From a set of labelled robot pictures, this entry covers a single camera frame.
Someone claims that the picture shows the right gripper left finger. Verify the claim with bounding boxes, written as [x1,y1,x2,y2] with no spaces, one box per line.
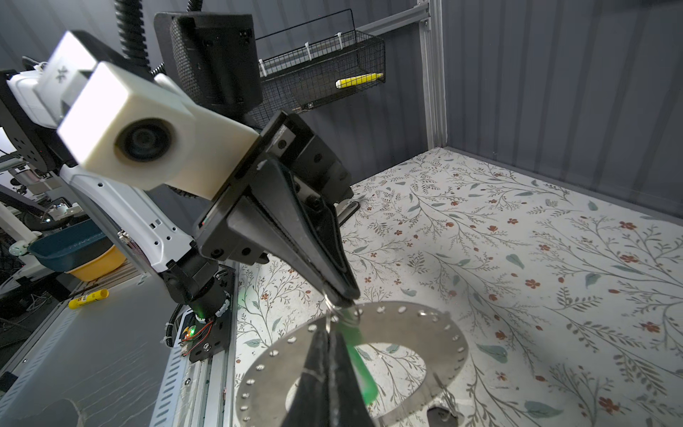
[281,329,330,427]

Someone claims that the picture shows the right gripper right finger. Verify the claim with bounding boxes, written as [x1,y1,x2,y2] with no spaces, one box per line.
[327,331,375,427]

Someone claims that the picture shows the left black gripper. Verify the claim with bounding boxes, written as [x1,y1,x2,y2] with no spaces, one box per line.
[194,112,360,307]

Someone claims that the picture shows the green key tag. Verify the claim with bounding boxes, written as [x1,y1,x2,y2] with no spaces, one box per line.
[337,323,379,407]

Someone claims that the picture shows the metal perforated ring disc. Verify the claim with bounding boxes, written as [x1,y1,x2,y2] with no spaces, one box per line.
[235,302,469,426]

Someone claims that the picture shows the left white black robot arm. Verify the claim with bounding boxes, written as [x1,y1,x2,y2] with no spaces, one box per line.
[1,1,360,318]

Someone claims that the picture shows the yellow marker in basket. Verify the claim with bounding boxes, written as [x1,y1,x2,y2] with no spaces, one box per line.
[335,73,384,90]

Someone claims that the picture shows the yellow marker on bench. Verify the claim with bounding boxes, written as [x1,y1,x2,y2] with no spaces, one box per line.
[69,289,110,310]

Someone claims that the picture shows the teal and yellow bins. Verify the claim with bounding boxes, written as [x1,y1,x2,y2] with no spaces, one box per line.
[28,220,126,282]

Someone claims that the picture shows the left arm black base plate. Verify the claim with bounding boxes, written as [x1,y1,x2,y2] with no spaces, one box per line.
[175,266,237,364]

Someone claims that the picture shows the white slotted cable duct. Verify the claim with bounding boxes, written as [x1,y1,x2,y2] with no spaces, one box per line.
[149,337,187,427]

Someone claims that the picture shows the black wire wall basket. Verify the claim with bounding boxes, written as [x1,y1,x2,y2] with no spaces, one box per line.
[250,8,386,127]

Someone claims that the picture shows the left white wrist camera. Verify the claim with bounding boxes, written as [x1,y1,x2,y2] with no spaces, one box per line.
[57,62,259,199]

